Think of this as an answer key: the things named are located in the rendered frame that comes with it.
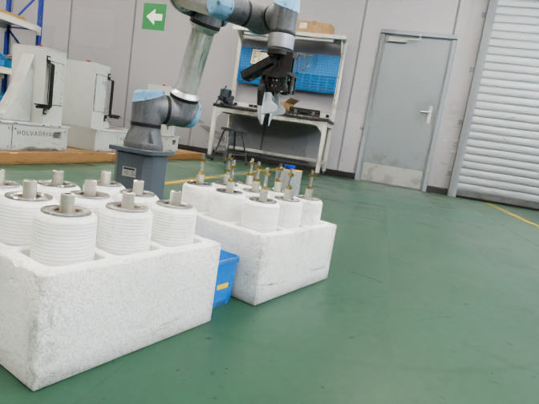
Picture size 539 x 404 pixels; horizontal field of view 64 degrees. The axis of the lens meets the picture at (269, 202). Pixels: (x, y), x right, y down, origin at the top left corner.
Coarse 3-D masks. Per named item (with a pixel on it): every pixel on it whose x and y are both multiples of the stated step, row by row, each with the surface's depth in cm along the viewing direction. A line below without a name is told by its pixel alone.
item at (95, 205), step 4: (76, 200) 81; (80, 200) 82; (84, 200) 82; (88, 200) 82; (92, 200) 82; (96, 200) 83; (100, 200) 83; (104, 200) 84; (108, 200) 85; (112, 200) 86; (76, 204) 81; (80, 204) 81; (84, 204) 81; (88, 204) 82; (92, 204) 82; (96, 204) 82; (100, 204) 83; (104, 204) 84; (92, 208) 82; (96, 208) 83; (96, 212) 83; (96, 232) 84
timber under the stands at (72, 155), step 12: (0, 156) 263; (12, 156) 272; (24, 156) 281; (36, 156) 290; (48, 156) 301; (60, 156) 312; (72, 156) 324; (84, 156) 337; (96, 156) 351; (108, 156) 367; (168, 156) 469; (180, 156) 497; (192, 156) 529
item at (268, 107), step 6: (264, 96) 123; (270, 96) 123; (264, 102) 123; (270, 102) 123; (258, 108) 124; (264, 108) 124; (270, 108) 123; (276, 108) 122; (258, 114) 124; (264, 114) 124
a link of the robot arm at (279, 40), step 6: (270, 36) 121; (276, 36) 120; (282, 36) 119; (288, 36) 120; (270, 42) 121; (276, 42) 120; (282, 42) 120; (288, 42) 120; (282, 48) 121; (288, 48) 121
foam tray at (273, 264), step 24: (216, 240) 114; (240, 240) 109; (264, 240) 105; (288, 240) 114; (312, 240) 125; (240, 264) 109; (264, 264) 107; (288, 264) 117; (312, 264) 128; (240, 288) 110; (264, 288) 109; (288, 288) 119
